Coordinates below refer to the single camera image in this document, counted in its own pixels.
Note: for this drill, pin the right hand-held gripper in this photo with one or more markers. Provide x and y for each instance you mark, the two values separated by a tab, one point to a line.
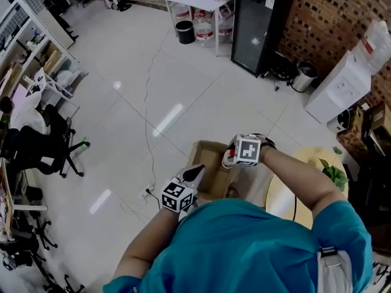
247	149

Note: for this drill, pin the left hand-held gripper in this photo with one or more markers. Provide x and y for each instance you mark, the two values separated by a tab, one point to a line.
177	195

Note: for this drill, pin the brown cardboard box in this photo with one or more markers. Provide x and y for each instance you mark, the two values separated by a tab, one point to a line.
207	163

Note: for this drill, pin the white bottle with red cap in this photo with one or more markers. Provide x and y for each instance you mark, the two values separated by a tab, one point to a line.
226	162

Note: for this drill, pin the person's left forearm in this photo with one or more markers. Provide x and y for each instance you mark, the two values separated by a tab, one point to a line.
143	240

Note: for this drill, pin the person's right forearm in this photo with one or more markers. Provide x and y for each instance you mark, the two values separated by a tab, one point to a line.
293	172

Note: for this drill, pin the black wristband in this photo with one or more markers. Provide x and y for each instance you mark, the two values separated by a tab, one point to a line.
268	143

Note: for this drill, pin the person's beige trousers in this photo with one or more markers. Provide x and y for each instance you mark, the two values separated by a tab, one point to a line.
253	185

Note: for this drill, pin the white power strip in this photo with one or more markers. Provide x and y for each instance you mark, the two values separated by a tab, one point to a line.
146	191

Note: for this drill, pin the round wooden table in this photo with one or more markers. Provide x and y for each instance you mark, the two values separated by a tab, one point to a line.
281	194

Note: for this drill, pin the black rolling stool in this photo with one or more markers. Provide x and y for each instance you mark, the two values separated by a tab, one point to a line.
279	67

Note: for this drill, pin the person's teal shirt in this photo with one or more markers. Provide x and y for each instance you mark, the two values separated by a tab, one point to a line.
238	249

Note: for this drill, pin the green potted plant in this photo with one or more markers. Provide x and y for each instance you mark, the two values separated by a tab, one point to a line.
334	173

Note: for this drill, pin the steel pedal bin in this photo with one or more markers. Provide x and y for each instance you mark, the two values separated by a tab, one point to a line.
302	77

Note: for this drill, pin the white round appliance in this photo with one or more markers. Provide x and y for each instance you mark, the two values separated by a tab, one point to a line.
339	121

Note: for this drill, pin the white water dispenser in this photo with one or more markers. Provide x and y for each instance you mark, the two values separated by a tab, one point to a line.
336	90

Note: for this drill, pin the black glass-door fridge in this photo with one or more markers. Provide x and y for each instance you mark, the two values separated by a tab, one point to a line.
253	29

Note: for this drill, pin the clear water jug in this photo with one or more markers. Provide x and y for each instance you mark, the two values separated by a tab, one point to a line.
203	27
226	26

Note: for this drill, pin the black plastic trash bin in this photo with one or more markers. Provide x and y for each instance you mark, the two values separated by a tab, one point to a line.
184	32

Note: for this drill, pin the brown carton with label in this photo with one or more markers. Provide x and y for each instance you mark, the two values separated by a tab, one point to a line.
380	119

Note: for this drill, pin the black office chair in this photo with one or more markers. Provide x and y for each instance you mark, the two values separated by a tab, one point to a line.
29	243
42	153

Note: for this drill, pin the white metal table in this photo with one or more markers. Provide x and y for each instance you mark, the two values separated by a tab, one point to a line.
195	0

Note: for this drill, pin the large dispenser water jug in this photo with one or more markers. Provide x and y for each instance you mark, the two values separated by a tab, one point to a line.
377	46

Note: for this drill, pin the white desk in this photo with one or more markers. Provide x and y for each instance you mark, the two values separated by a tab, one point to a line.
9	194

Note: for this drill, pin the white shelving unit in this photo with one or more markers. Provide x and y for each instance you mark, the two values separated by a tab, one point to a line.
27	32

